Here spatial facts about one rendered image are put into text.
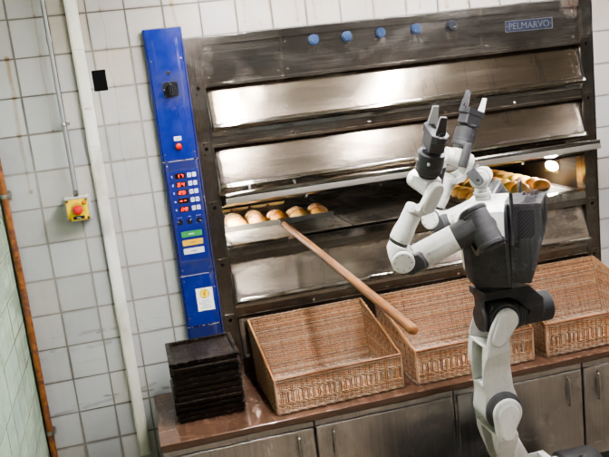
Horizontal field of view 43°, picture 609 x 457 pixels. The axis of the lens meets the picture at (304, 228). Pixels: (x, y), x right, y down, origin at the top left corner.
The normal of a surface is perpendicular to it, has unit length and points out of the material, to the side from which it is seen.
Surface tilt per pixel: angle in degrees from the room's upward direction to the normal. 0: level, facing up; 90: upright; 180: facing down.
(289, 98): 70
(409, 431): 90
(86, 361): 90
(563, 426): 89
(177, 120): 90
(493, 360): 114
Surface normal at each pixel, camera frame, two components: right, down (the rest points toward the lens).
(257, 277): 0.18, -0.18
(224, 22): 0.24, 0.17
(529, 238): -0.36, 0.23
